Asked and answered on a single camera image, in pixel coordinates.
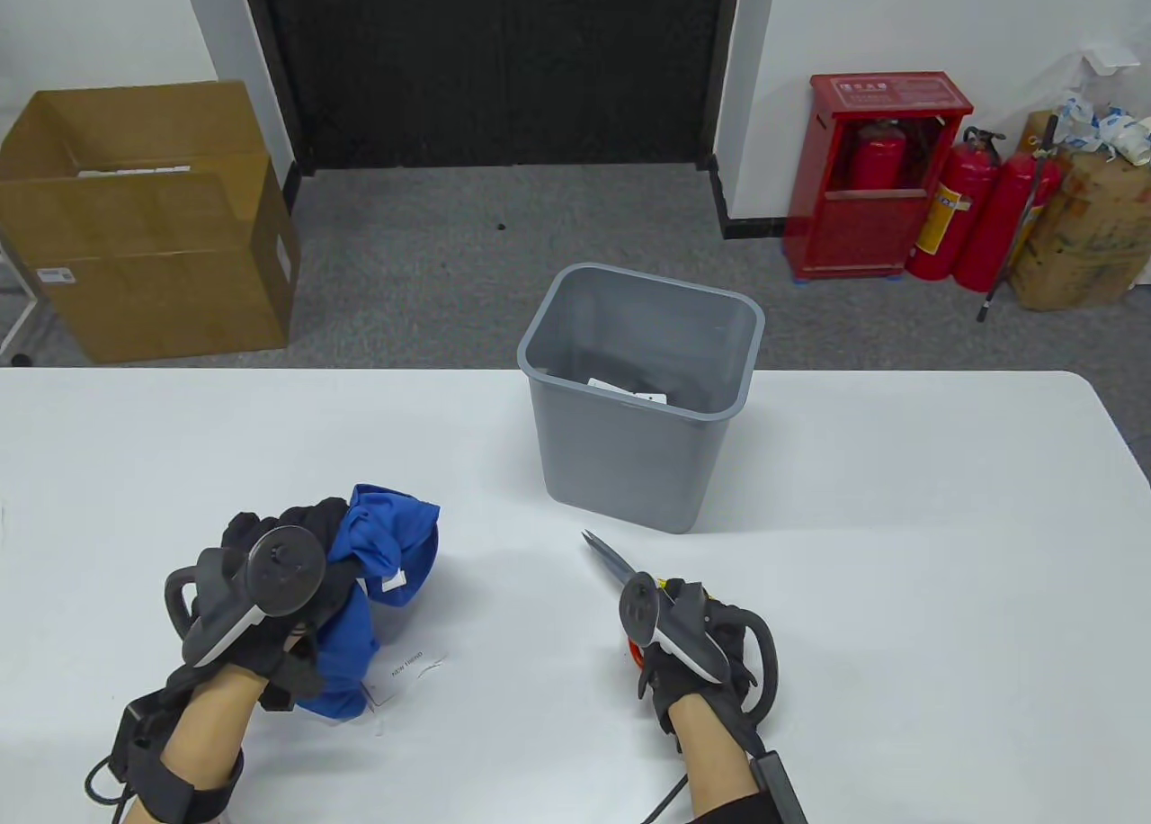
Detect person's left hand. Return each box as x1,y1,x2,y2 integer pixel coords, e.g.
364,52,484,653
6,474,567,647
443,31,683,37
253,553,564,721
166,497,362,712

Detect person's right hand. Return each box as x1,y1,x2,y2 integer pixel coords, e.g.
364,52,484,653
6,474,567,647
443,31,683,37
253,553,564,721
634,590,763,757

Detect grey and white controller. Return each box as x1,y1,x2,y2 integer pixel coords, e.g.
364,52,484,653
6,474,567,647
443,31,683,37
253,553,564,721
165,525,327,669
619,572,779,726

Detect blue clothing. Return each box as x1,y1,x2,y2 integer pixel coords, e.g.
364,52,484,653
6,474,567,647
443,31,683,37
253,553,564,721
301,484,442,720

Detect white clothing tag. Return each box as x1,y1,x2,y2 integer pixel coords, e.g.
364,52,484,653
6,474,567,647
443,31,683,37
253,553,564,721
364,640,451,708

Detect red and yellow handled scissors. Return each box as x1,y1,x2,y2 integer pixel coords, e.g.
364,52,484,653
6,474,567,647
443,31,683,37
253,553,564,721
582,529,711,672

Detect person's right forearm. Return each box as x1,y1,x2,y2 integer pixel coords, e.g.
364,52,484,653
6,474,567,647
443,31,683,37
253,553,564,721
670,694,765,824

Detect person's left forearm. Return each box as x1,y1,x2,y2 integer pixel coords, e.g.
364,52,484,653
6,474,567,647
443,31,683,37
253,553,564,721
121,662,271,824

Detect grey plastic trash bin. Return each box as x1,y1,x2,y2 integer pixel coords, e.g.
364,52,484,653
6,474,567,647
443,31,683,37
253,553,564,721
517,263,766,534

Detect white paper tags in bin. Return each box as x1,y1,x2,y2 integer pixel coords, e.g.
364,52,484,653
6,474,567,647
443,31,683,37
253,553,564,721
586,376,668,404

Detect large brown cardboard box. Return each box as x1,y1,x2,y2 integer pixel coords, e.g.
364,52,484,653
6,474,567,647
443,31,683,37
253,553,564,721
0,80,301,364

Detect red fire extinguisher cabinet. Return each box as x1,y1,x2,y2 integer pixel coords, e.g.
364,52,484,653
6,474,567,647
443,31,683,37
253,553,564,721
781,72,975,282

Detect black double door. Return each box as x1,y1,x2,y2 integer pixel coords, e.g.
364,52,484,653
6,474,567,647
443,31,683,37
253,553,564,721
236,0,745,175

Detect red fire extinguisher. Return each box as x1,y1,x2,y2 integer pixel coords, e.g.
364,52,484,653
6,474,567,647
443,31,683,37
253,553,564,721
953,136,1062,292
850,119,907,192
906,127,1004,282

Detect printed brown cardboard box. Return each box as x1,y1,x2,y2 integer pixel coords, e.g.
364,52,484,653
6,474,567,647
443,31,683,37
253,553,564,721
1007,112,1151,312

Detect black rod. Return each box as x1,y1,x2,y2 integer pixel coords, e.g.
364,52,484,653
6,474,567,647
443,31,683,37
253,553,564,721
977,115,1060,323

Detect crumpled white plastic bags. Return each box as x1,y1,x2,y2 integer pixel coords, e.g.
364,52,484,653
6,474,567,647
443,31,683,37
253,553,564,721
1052,86,1151,166

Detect black cable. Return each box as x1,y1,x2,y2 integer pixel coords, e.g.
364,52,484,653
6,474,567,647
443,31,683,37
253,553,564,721
85,757,136,807
643,775,690,824

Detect black wrist camera strap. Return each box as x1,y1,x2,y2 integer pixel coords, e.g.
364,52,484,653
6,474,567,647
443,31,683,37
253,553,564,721
751,750,808,824
112,694,245,824

